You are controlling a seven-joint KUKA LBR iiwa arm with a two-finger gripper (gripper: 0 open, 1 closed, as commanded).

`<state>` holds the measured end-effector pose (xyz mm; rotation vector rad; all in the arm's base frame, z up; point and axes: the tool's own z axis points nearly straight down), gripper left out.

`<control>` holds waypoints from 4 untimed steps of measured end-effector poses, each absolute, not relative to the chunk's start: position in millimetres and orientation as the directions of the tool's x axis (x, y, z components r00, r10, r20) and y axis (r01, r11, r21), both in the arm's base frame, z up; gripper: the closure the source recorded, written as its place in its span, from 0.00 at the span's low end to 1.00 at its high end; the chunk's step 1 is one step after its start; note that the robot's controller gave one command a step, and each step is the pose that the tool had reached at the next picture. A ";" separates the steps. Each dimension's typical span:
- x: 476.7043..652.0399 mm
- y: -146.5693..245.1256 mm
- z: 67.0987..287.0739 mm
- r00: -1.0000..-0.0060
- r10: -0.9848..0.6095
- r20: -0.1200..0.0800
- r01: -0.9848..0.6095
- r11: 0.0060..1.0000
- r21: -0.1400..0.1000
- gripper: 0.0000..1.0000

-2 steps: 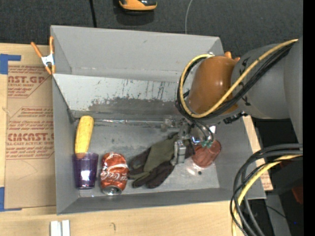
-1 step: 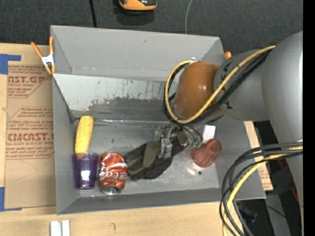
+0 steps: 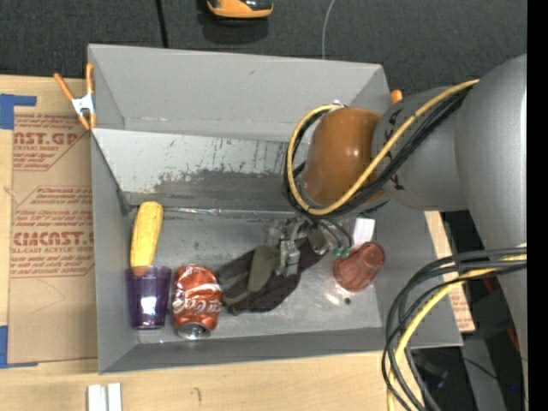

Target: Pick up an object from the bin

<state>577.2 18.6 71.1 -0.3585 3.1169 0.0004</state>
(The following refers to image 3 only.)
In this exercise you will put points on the purple plastic cup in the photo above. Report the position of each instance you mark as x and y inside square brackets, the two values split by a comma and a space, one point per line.
[147, 298]

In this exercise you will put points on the clear red plastic cup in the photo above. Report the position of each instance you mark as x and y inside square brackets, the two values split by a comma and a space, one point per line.
[359, 268]

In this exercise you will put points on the crushed red soda can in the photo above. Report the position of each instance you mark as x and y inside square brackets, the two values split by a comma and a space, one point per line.
[197, 300]

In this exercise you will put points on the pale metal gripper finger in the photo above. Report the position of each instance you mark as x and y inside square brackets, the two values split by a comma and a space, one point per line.
[291, 263]

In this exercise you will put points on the dark brown and olive cloth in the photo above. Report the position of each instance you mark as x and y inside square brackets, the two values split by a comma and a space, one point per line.
[265, 289]

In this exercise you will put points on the brown cardboard board, red print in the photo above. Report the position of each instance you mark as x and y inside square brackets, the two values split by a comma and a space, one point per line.
[51, 298]

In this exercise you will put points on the grey metal bin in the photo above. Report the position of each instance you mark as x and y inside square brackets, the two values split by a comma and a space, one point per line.
[240, 97]

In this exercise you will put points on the yellow toy corn cob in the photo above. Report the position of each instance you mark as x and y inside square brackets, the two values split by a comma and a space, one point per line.
[146, 234]

